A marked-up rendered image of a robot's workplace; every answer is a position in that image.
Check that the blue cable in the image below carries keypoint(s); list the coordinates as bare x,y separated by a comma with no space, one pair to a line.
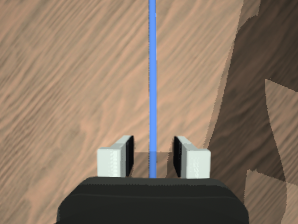
152,90

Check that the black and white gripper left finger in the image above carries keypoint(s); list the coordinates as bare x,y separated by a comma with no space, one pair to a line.
117,160

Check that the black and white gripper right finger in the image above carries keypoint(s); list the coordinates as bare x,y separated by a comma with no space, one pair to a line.
189,161

